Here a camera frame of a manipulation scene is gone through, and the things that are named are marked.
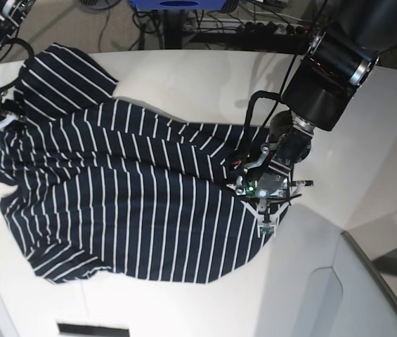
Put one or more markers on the navy white striped t-shirt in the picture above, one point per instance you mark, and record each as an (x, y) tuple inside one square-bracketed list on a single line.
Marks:
[(101, 184)]

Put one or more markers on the power strip with red light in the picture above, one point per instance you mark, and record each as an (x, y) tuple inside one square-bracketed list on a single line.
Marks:
[(264, 27)]

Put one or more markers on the blue plastic bin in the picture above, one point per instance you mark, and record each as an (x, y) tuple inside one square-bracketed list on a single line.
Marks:
[(146, 5)]

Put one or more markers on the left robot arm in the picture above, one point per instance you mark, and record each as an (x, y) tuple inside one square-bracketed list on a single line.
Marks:
[(342, 52)]

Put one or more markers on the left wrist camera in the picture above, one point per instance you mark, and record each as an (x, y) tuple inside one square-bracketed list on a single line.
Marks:
[(266, 230)]

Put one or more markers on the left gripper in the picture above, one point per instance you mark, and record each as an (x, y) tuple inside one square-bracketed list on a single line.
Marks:
[(269, 207)]

